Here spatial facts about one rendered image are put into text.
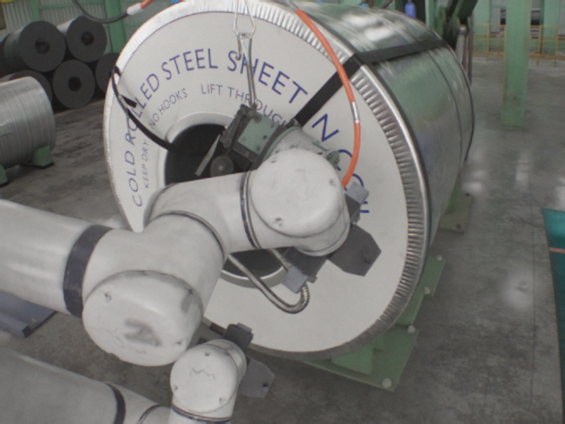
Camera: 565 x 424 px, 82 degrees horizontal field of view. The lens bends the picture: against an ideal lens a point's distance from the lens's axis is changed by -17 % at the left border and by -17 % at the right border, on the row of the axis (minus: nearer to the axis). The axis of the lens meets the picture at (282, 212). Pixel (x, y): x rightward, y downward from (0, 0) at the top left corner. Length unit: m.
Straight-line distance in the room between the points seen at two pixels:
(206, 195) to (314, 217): 0.12
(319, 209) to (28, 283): 0.27
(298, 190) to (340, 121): 0.51
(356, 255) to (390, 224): 0.40
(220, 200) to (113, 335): 0.18
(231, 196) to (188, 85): 0.73
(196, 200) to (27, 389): 0.28
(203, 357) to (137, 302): 0.24
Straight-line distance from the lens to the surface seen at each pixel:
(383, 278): 0.99
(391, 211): 0.89
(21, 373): 0.48
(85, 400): 0.54
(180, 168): 1.34
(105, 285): 0.29
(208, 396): 0.51
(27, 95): 5.96
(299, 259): 0.56
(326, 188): 0.36
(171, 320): 0.28
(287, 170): 0.37
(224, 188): 0.40
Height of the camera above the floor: 1.23
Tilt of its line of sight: 26 degrees down
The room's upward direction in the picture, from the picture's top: 6 degrees counter-clockwise
